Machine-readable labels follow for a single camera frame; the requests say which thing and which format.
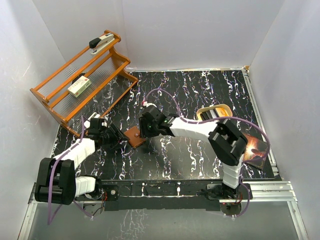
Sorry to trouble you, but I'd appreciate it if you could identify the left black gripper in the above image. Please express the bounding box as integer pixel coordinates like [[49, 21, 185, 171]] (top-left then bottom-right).
[[100, 123, 130, 152]]

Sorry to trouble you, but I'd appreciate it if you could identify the brown leather card holder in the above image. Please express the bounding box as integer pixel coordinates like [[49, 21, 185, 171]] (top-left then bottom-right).
[[124, 126, 146, 149]]

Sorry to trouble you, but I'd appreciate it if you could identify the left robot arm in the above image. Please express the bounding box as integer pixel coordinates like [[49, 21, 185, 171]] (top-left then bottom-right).
[[34, 117, 129, 205]]

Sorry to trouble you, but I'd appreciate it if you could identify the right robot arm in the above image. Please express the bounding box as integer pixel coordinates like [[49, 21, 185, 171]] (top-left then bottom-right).
[[139, 103, 248, 199]]

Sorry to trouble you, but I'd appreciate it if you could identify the black card in tray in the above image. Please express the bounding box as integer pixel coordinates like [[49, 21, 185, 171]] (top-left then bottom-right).
[[200, 109, 218, 121]]

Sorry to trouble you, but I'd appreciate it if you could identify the orange card in tray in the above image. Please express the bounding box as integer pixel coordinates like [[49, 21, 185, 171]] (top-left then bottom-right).
[[214, 107, 232, 117]]

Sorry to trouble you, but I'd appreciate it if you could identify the small white box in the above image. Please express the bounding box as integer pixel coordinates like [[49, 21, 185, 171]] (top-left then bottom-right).
[[84, 112, 101, 129]]

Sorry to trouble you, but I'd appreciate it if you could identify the orange wooden shelf rack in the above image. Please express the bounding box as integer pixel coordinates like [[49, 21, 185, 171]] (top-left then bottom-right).
[[30, 30, 138, 137]]

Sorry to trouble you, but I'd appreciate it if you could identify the white staples box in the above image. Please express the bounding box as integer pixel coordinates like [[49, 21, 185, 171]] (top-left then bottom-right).
[[67, 75, 92, 98]]

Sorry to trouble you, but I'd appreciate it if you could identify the beige oval tray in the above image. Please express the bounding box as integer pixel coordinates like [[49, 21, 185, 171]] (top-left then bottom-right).
[[196, 104, 233, 122]]

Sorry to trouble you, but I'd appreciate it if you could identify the black and beige stapler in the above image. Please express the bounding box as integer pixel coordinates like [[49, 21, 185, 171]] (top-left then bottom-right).
[[89, 33, 115, 55]]

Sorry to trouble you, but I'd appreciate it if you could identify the dark red picture book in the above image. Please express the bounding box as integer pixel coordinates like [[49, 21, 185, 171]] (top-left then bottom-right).
[[243, 133, 268, 170]]

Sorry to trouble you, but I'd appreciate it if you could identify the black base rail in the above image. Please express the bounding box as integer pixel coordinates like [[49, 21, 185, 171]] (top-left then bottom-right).
[[74, 178, 253, 212]]

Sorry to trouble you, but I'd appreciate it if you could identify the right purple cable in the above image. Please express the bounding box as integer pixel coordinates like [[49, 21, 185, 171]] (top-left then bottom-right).
[[142, 88, 271, 218]]

